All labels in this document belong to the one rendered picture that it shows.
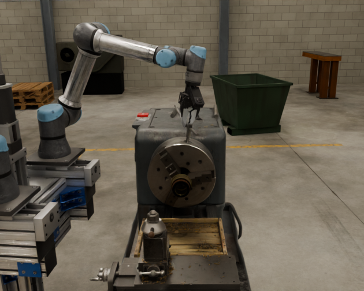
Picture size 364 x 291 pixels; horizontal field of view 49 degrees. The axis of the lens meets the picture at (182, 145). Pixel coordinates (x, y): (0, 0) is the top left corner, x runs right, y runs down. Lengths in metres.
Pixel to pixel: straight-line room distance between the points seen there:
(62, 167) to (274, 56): 10.48
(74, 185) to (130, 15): 9.95
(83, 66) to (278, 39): 10.34
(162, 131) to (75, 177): 0.46
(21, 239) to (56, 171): 0.51
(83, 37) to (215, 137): 0.76
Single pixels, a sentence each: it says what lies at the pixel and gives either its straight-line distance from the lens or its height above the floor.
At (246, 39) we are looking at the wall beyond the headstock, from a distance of 11.83.
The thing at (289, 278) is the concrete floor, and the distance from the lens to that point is 3.09.
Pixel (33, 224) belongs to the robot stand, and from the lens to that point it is 1.50.
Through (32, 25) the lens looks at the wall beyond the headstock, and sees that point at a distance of 12.25.
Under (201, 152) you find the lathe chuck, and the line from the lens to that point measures 1.78.
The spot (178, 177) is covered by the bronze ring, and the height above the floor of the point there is 1.12.
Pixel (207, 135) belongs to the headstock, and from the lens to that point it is 1.94.
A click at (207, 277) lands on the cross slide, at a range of 1.35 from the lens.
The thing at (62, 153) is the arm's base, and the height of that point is 1.18.
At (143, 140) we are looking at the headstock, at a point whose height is 1.21.
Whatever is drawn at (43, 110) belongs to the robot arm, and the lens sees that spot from 1.92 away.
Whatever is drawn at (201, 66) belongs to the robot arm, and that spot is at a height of 1.57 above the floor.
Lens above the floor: 1.75
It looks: 17 degrees down
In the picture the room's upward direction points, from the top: 1 degrees counter-clockwise
